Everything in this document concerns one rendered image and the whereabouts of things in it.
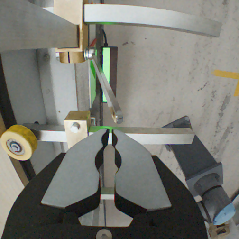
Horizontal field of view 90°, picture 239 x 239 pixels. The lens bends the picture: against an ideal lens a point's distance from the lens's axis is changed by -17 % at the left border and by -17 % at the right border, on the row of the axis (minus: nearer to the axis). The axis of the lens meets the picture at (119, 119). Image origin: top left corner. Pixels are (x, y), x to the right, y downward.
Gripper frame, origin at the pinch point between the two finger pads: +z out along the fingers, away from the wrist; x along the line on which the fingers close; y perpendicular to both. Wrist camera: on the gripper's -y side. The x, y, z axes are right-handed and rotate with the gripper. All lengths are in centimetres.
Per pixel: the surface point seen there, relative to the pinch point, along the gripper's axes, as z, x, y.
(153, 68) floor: 102, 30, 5
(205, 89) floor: 102, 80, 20
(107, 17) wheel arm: 15.2, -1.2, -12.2
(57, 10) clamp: 14.2, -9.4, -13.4
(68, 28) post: 9.3, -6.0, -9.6
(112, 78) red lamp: 31.2, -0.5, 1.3
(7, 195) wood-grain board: 12, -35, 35
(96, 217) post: 23, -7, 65
